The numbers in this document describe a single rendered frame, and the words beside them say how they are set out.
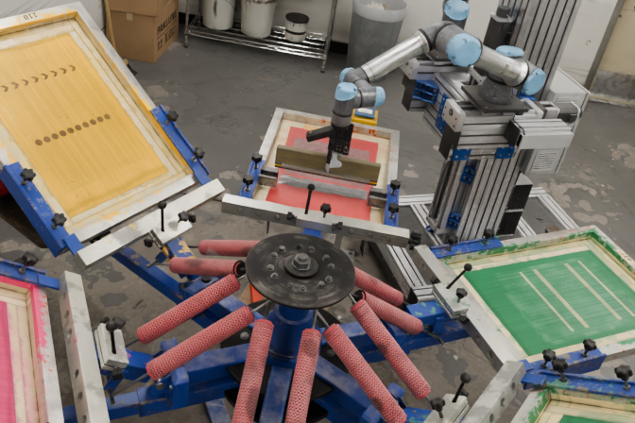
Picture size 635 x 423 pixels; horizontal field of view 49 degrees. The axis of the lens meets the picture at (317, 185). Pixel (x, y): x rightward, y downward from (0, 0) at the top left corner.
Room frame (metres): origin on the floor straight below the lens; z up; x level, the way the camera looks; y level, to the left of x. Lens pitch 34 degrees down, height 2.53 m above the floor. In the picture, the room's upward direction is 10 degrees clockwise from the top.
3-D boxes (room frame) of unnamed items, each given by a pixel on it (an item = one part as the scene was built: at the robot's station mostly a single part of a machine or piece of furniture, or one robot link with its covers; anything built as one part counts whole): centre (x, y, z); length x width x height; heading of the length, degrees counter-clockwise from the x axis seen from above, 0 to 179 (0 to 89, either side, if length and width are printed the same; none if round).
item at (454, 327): (1.71, -0.54, 0.90); 1.24 x 0.06 x 0.06; 118
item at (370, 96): (2.35, -0.12, 1.39); 0.11 x 0.11 x 0.08; 30
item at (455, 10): (3.28, -0.51, 1.42); 0.13 x 0.12 x 0.14; 177
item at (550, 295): (1.84, -0.79, 1.05); 1.08 x 0.61 x 0.23; 118
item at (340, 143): (2.28, -0.05, 1.23); 0.09 x 0.08 x 0.12; 88
